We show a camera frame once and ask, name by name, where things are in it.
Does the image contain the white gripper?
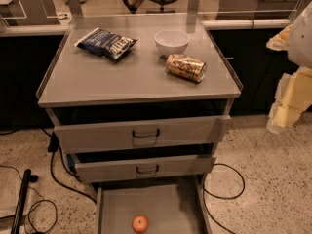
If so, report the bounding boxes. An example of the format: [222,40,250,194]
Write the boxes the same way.
[266,2,312,134]

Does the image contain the red apple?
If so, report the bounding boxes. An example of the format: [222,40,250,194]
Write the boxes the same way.
[132,214,149,234]

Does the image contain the grey drawer cabinet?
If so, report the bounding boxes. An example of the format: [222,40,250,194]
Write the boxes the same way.
[37,14,241,172]

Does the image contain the top grey drawer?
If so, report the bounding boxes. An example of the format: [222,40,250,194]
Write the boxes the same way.
[54,115,230,154]

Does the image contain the grey drawer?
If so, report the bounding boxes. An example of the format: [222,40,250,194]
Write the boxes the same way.
[75,155,213,183]
[54,115,230,154]
[95,176,212,234]

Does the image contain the bottom grey drawer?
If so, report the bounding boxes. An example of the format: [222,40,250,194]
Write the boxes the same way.
[95,176,212,234]

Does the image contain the middle grey drawer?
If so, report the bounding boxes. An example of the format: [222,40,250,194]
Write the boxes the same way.
[75,155,213,183]

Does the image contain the gold drink can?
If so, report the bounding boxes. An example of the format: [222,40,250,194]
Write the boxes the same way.
[166,54,206,83]

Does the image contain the white bowl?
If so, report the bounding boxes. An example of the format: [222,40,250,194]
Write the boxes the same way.
[154,29,190,57]

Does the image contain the blue chip bag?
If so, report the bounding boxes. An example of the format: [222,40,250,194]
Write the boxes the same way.
[74,28,137,61]

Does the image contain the black pole on floor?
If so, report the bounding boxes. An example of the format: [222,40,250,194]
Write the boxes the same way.
[10,169,38,234]

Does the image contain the black floor cable right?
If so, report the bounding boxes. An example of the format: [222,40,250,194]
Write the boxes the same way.
[202,162,247,234]

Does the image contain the black floor cable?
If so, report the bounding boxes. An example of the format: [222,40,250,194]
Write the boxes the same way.
[202,162,247,234]
[40,127,98,205]

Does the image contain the black floor cable left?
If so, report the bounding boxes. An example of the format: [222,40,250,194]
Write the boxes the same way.
[40,127,98,205]

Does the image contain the thin cable loop left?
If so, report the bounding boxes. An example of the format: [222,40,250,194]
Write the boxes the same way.
[0,165,59,234]

